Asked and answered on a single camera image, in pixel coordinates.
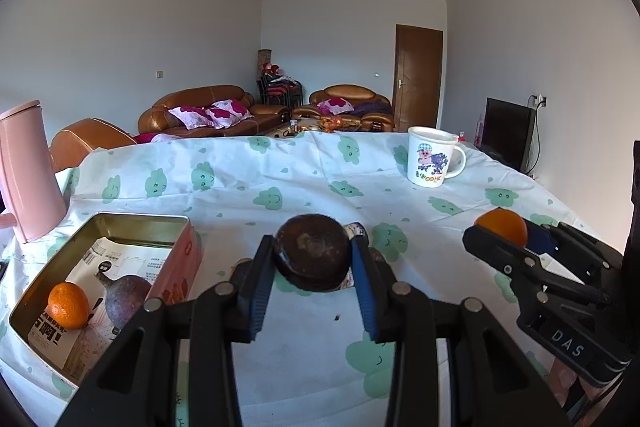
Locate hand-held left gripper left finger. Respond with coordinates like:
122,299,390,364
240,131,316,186
57,234,276,427

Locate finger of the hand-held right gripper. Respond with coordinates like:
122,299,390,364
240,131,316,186
462,224,614,329
523,217,626,289

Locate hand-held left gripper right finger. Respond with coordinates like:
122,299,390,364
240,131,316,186
348,235,573,427

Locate small orange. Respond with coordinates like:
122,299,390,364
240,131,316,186
475,208,529,248
47,282,91,330

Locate dark brown passion fruit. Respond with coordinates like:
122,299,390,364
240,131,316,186
272,214,353,294

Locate pink metal tin box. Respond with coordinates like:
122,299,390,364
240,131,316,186
9,213,203,388

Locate black television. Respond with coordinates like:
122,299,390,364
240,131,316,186
482,98,536,172

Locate white green cloud tablecloth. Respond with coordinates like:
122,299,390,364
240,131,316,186
0,129,621,427

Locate white cartoon mug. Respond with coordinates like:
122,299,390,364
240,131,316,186
406,126,467,189

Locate purple passion fruit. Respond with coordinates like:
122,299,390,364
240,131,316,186
95,271,152,331

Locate cluttered coffee table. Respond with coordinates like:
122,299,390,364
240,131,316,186
257,117,362,139

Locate dark cloth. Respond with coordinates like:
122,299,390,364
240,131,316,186
350,102,393,118

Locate white magenta floral pillow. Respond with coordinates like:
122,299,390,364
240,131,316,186
318,97,354,116
167,106,219,130
205,99,253,129

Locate printed paper leaflet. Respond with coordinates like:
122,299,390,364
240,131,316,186
27,237,176,383

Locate brown wooden door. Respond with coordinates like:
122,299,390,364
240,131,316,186
392,24,444,132

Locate brown leather armchair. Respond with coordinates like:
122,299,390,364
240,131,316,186
291,84,396,132

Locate stacked dark chairs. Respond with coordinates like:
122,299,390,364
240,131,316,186
256,74,304,109

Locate brown leather sofa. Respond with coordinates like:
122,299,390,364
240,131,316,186
137,85,292,138

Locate brown leather chair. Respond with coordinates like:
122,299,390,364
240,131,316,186
49,118,138,172

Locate pink jug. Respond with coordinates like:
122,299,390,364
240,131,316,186
0,100,68,244

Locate black power cable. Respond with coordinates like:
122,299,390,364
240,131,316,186
527,95,542,178

